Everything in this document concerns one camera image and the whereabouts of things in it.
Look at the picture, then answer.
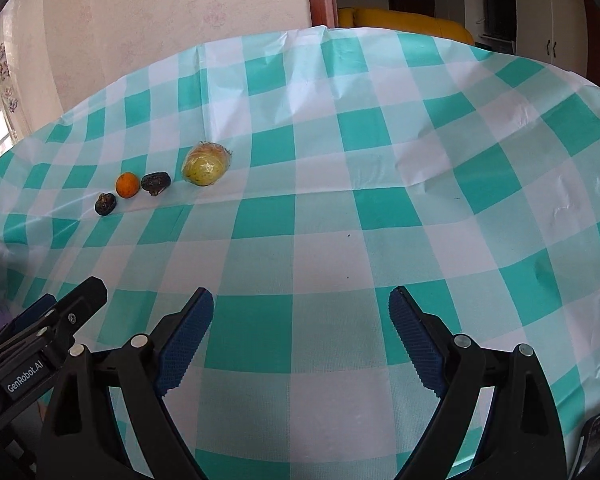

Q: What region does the yellow sofa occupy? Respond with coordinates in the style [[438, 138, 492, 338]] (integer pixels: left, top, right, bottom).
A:
[[337, 6, 476, 46]]

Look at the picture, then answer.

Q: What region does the teal checkered tablecloth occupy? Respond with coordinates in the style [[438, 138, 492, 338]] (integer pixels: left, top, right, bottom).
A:
[[0, 25, 600, 480]]

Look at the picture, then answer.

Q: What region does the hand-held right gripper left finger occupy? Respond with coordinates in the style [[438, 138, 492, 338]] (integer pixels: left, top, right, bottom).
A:
[[37, 286, 216, 480]]

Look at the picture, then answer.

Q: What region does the long dark dried date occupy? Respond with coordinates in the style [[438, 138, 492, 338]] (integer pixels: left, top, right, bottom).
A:
[[141, 172, 170, 196]]

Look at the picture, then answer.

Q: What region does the small tangerine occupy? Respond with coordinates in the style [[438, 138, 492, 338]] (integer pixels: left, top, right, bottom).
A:
[[116, 172, 140, 199]]

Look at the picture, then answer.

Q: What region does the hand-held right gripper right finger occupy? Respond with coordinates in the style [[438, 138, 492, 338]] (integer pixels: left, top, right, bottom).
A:
[[388, 285, 567, 480]]

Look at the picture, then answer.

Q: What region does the wrapped yellow apple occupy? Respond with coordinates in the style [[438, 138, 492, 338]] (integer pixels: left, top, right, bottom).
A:
[[181, 142, 232, 187]]

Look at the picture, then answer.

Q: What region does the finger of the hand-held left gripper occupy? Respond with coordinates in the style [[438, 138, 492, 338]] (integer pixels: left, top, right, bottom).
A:
[[0, 293, 59, 350], [39, 276, 109, 350]]

